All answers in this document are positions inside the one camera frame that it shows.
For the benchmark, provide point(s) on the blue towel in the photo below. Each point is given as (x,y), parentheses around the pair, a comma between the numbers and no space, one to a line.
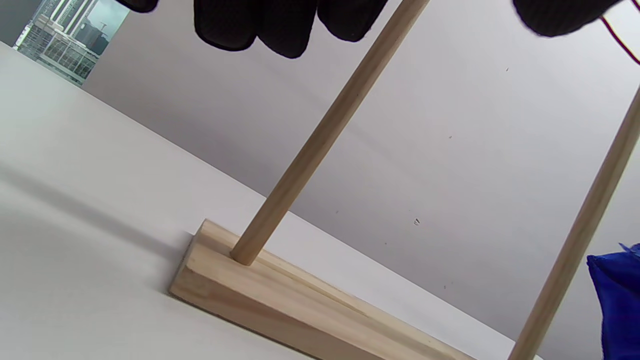
(620,305)

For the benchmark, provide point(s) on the person's left hand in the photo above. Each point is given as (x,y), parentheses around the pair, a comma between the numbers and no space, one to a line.
(280,25)

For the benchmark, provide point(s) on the wooden rack with posts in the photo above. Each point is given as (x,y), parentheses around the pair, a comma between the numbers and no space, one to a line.
(280,305)

